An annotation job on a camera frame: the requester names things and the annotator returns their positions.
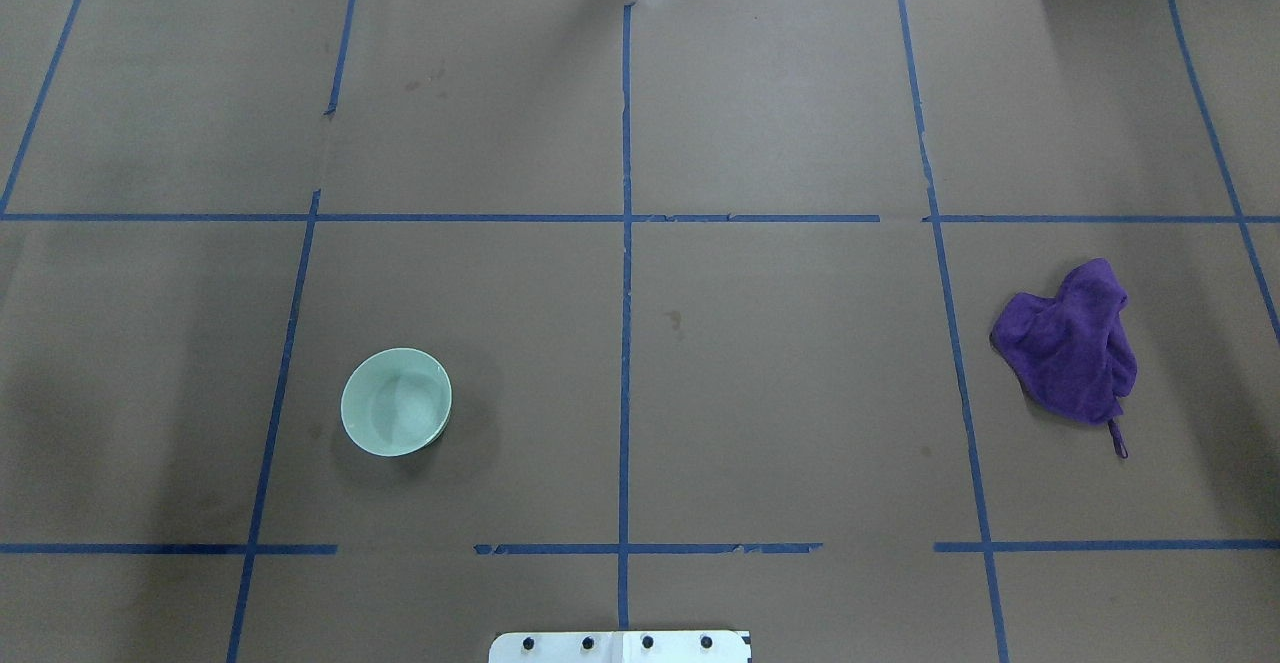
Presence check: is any light green bowl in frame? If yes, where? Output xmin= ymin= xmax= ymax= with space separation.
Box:
xmin=340 ymin=348 xmax=453 ymax=457

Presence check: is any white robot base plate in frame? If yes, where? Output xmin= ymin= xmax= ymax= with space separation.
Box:
xmin=488 ymin=630 xmax=753 ymax=662

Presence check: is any purple cloth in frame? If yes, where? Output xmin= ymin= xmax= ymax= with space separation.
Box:
xmin=989 ymin=259 xmax=1139 ymax=461

